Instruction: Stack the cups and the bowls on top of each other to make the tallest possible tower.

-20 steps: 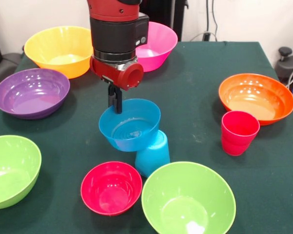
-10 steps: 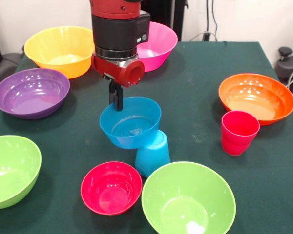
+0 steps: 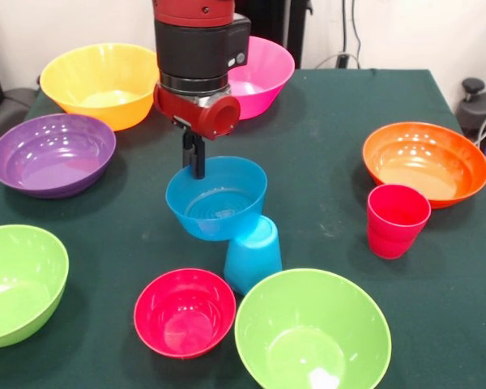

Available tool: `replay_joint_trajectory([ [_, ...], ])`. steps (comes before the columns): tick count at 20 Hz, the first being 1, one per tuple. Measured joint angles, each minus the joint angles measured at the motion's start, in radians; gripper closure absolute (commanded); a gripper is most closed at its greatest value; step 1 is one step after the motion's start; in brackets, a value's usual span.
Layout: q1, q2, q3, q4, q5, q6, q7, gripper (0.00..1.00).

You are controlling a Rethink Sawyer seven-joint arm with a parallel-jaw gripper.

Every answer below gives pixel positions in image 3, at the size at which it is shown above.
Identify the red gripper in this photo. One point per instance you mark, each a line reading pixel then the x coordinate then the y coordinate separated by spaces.
pixel 182 111

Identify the black wall plug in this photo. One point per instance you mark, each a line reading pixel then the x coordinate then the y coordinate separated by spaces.
pixel 342 61

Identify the shallow purple plastic bowl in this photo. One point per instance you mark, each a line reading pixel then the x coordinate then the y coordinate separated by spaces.
pixel 52 158

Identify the large yellow-orange plastic bowl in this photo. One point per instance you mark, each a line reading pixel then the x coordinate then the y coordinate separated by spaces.
pixel 101 69

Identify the blue plastic cup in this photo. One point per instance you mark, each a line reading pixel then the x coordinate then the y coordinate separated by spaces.
pixel 255 259

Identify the red plastic cup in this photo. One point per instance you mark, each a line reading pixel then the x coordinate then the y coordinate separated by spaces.
pixel 393 235

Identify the large pink plastic bowl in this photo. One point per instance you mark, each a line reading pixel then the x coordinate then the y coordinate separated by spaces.
pixel 267 65

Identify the small blue plastic bowl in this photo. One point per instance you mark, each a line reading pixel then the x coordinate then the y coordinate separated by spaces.
pixel 243 178

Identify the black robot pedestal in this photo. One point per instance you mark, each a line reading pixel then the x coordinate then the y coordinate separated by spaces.
pixel 275 18

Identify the dark green table cloth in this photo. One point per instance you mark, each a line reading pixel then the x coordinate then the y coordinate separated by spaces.
pixel 308 182

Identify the small red plastic bowl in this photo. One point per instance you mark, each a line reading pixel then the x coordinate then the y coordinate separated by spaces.
pixel 182 316

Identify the shallow orange plastic bowl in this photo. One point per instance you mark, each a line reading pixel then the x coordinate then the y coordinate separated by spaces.
pixel 425 166

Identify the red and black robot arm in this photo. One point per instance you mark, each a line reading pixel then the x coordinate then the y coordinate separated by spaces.
pixel 194 40

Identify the light green plastic bowl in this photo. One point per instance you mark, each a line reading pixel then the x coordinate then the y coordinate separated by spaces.
pixel 312 324
pixel 20 283

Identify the black floor stand base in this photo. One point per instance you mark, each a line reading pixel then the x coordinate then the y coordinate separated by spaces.
pixel 478 109

